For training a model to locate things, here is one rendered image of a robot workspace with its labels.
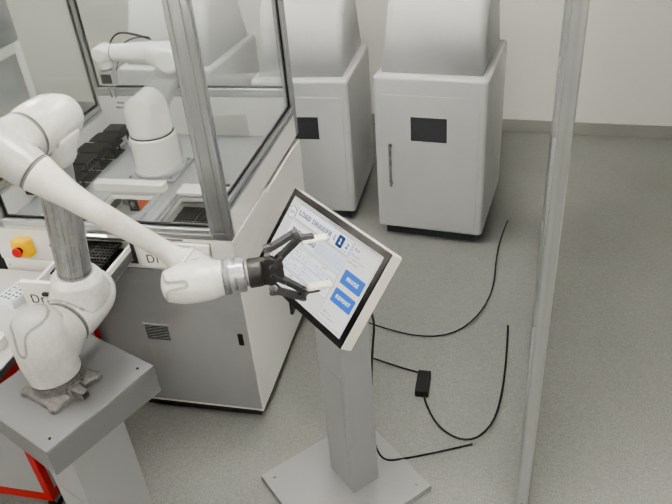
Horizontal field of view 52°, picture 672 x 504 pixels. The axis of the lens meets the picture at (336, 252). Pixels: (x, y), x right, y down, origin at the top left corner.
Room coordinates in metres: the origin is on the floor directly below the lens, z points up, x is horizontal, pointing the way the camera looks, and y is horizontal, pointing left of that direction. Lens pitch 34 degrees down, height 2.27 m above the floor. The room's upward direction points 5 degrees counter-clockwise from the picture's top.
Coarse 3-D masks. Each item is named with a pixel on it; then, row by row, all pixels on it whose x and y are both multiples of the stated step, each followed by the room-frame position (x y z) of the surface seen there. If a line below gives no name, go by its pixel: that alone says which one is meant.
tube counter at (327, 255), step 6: (306, 246) 1.82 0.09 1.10; (312, 246) 1.81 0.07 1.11; (318, 246) 1.79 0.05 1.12; (324, 246) 1.77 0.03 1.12; (312, 252) 1.79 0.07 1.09; (318, 252) 1.77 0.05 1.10; (324, 252) 1.76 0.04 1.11; (330, 252) 1.74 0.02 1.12; (324, 258) 1.74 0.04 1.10; (330, 258) 1.73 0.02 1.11; (336, 258) 1.71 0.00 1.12; (342, 258) 1.69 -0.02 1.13; (330, 264) 1.71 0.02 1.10; (336, 264) 1.69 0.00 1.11; (342, 264) 1.68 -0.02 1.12; (336, 270) 1.68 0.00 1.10
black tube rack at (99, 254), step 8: (88, 240) 2.31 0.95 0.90; (88, 248) 2.25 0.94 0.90; (96, 248) 2.25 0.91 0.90; (104, 248) 2.25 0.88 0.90; (112, 248) 2.24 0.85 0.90; (96, 256) 2.19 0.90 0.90; (104, 256) 2.19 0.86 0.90; (112, 256) 2.23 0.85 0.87; (96, 264) 2.14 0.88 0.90; (104, 264) 2.14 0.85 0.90
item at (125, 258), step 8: (96, 240) 2.34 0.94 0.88; (104, 240) 2.33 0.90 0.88; (112, 240) 2.32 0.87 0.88; (120, 248) 2.32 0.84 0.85; (128, 248) 2.24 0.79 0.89; (120, 256) 2.18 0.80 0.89; (128, 256) 2.22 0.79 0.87; (112, 264) 2.13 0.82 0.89; (120, 264) 2.16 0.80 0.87; (128, 264) 2.21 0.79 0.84; (48, 272) 2.14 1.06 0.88; (112, 272) 2.11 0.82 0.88; (120, 272) 2.15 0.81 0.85; (48, 280) 2.12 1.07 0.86
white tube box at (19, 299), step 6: (18, 282) 2.22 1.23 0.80; (0, 294) 2.15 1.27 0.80; (6, 294) 2.15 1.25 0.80; (12, 294) 2.14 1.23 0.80; (18, 294) 2.14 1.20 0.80; (0, 300) 2.13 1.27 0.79; (6, 300) 2.11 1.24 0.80; (12, 300) 2.10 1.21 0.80; (18, 300) 2.12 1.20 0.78; (24, 300) 2.14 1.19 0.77; (6, 306) 2.11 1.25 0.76; (12, 306) 2.09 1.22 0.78; (18, 306) 2.11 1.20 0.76
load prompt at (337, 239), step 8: (304, 208) 1.94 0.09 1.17; (296, 216) 1.94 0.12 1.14; (304, 216) 1.91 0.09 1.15; (312, 216) 1.89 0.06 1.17; (304, 224) 1.89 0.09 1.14; (312, 224) 1.87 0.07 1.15; (320, 224) 1.84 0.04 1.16; (328, 224) 1.82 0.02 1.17; (320, 232) 1.82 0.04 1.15; (328, 232) 1.80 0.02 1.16; (336, 232) 1.78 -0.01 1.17; (336, 240) 1.76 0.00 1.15; (344, 240) 1.74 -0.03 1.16; (352, 240) 1.71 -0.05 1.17; (336, 248) 1.74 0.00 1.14; (344, 248) 1.71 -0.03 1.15
